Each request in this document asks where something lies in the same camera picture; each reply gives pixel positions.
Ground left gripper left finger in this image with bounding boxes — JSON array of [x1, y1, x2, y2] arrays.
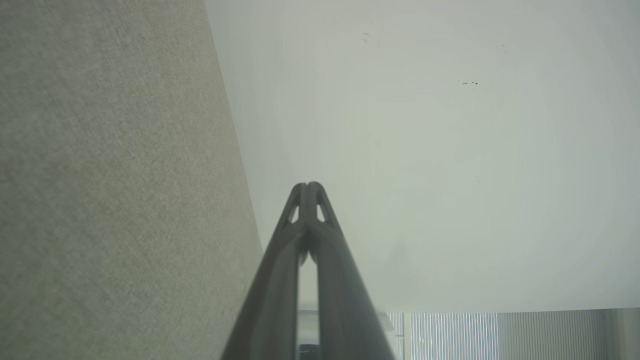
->
[[221, 182, 308, 360]]

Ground grey fabric sofa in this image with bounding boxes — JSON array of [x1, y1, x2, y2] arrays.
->
[[0, 0, 264, 360]]

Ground white vertical window blinds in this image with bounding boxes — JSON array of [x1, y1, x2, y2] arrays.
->
[[386, 309, 617, 360]]

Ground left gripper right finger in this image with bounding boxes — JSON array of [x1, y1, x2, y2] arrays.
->
[[307, 181, 396, 360]]

